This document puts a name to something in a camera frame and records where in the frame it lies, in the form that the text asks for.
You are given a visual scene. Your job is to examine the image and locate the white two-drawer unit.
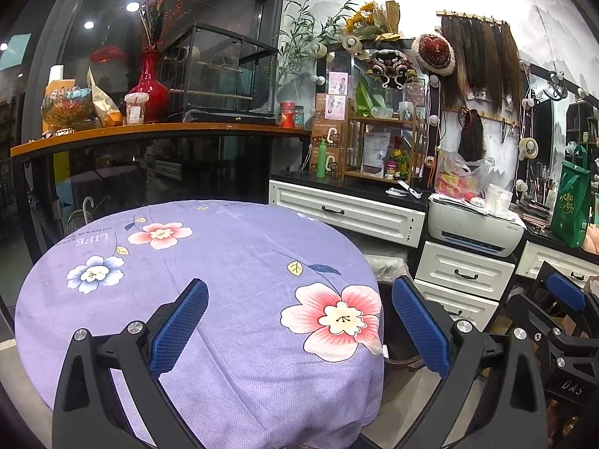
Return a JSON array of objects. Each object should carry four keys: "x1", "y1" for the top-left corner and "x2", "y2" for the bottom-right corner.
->
[{"x1": 414, "y1": 241, "x2": 516, "y2": 333}]

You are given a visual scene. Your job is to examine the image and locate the orange box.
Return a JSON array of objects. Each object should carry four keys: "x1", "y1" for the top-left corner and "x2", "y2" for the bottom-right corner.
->
[{"x1": 44, "y1": 79, "x2": 76, "y2": 134}]

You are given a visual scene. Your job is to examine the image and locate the ornate decorative headdress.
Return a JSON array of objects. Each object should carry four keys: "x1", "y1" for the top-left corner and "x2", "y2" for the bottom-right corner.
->
[{"x1": 366, "y1": 49, "x2": 418, "y2": 89}]

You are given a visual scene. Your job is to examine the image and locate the white vanity drawer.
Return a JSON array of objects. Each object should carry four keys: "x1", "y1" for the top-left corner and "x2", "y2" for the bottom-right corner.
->
[{"x1": 515, "y1": 241, "x2": 599, "y2": 286}]

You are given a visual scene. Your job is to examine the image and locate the black trash bin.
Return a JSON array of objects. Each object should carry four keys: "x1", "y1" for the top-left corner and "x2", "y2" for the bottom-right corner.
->
[{"x1": 377, "y1": 280, "x2": 452, "y2": 400}]

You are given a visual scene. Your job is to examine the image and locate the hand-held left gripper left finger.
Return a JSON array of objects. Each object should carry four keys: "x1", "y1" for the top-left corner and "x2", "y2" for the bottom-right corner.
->
[{"x1": 52, "y1": 278, "x2": 209, "y2": 449}]

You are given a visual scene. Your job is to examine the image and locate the kraft paper snack bag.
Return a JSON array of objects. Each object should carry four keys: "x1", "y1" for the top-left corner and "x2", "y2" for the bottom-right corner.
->
[{"x1": 87, "y1": 68, "x2": 123, "y2": 127}]

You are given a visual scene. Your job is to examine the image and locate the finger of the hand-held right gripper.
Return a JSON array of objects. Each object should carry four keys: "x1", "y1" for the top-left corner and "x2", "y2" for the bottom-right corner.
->
[
  {"x1": 508, "y1": 294, "x2": 569, "y2": 361},
  {"x1": 536, "y1": 261, "x2": 599, "y2": 323}
]

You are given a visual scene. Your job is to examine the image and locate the patterned glass bowl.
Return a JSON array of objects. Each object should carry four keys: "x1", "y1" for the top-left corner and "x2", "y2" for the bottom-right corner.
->
[{"x1": 41, "y1": 86, "x2": 95, "y2": 131}]

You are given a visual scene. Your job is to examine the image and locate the white plastic container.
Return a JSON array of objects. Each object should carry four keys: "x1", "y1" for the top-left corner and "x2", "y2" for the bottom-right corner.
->
[{"x1": 484, "y1": 183, "x2": 513, "y2": 216}]

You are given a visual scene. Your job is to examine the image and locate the vanity mirror with bulbs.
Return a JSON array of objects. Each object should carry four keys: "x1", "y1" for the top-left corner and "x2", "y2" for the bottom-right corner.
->
[
  {"x1": 517, "y1": 61, "x2": 599, "y2": 225},
  {"x1": 313, "y1": 40, "x2": 443, "y2": 183}
]

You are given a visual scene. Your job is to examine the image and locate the long white drawer cabinet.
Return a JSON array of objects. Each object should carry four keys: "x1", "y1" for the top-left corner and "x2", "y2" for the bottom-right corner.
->
[{"x1": 268, "y1": 180, "x2": 426, "y2": 248}]

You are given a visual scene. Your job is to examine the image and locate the green leafy branches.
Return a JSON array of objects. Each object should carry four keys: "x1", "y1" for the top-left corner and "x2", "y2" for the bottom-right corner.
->
[{"x1": 276, "y1": 0, "x2": 359, "y2": 85}]

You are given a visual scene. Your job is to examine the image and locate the clear plastic snack cup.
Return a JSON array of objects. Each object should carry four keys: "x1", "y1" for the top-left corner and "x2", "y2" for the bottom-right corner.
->
[{"x1": 124, "y1": 92, "x2": 149, "y2": 126}]

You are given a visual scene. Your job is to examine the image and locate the wooden top glass counter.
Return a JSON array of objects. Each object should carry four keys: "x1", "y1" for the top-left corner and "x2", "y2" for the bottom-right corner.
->
[{"x1": 10, "y1": 122, "x2": 313, "y2": 253}]

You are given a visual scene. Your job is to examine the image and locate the brown printed box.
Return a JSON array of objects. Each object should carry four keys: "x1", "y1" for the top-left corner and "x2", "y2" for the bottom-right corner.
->
[
  {"x1": 314, "y1": 94, "x2": 349, "y2": 121},
  {"x1": 323, "y1": 149, "x2": 347, "y2": 177},
  {"x1": 323, "y1": 120, "x2": 349, "y2": 149}
]

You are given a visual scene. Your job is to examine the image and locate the yellow flower bouquet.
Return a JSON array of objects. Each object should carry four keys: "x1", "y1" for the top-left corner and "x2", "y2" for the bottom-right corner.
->
[{"x1": 344, "y1": 0, "x2": 403, "y2": 40}]

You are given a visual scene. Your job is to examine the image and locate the red vase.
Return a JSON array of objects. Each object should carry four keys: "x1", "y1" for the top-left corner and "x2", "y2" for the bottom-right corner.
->
[{"x1": 126, "y1": 49, "x2": 170, "y2": 125}]

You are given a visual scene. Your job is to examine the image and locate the pink photo card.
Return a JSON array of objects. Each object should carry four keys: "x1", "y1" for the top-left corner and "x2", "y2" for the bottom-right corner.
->
[{"x1": 328, "y1": 71, "x2": 349, "y2": 97}]

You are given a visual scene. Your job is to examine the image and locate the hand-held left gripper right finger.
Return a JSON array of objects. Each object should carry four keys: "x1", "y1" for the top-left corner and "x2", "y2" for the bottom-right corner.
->
[{"x1": 392, "y1": 275, "x2": 548, "y2": 449}]

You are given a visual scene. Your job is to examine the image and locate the wooden shelf rack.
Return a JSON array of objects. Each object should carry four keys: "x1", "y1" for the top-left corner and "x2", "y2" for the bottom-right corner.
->
[{"x1": 344, "y1": 114, "x2": 419, "y2": 185}]

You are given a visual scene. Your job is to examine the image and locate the clear bag red contents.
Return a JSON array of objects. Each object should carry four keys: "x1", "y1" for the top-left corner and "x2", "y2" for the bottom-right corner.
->
[{"x1": 435, "y1": 150, "x2": 494, "y2": 202}]

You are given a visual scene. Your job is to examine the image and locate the row of hair wefts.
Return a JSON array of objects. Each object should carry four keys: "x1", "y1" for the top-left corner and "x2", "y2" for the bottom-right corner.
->
[{"x1": 435, "y1": 9, "x2": 525, "y2": 115}]

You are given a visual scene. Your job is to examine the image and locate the glass display case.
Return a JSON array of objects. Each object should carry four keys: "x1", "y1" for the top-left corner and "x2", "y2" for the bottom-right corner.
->
[{"x1": 161, "y1": 22, "x2": 280, "y2": 122}]

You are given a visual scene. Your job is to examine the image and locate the white printer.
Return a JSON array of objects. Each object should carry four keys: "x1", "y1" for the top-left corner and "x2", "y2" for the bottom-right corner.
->
[{"x1": 428, "y1": 194, "x2": 527, "y2": 258}]

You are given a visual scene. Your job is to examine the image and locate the dried red flower stems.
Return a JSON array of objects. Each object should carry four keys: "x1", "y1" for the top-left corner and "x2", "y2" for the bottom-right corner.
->
[{"x1": 136, "y1": 0, "x2": 185, "y2": 52}]

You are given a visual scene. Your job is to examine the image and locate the grey fuzzy stool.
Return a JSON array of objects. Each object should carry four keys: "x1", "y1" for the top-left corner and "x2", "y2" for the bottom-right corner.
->
[{"x1": 364, "y1": 253, "x2": 413, "y2": 284}]

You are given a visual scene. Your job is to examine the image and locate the purple floral tablecloth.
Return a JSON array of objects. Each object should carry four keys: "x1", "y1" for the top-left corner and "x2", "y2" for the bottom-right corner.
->
[{"x1": 14, "y1": 199, "x2": 385, "y2": 449}]

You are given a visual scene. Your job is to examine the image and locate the red round fringed hat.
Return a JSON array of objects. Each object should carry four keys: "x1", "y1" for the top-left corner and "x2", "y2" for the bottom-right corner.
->
[{"x1": 412, "y1": 33, "x2": 456, "y2": 76}]

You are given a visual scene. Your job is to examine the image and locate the green tote bag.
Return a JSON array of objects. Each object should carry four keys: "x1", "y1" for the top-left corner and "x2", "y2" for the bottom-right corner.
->
[{"x1": 550, "y1": 145, "x2": 593, "y2": 248}]

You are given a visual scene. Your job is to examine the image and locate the dark hair bundle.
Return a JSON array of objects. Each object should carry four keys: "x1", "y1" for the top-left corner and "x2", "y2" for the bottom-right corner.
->
[{"x1": 457, "y1": 109, "x2": 485, "y2": 162}]

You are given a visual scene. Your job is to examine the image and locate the yellow panel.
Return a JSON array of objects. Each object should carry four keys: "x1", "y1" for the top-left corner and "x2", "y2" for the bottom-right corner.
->
[{"x1": 53, "y1": 152, "x2": 71, "y2": 197}]

